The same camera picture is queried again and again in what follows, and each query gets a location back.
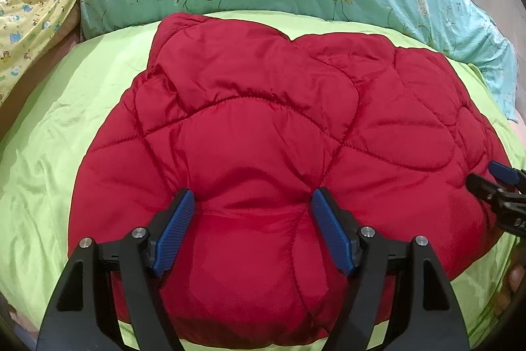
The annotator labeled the yellow patterned blanket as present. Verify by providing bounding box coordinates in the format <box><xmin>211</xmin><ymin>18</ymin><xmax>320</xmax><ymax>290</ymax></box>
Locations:
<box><xmin>1</xmin><ymin>0</ymin><xmax>78</xmax><ymax>102</ymax></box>

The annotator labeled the red quilted puffer jacket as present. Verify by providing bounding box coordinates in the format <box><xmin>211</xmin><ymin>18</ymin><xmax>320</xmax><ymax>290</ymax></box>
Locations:
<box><xmin>68</xmin><ymin>13</ymin><xmax>521</xmax><ymax>348</ymax></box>

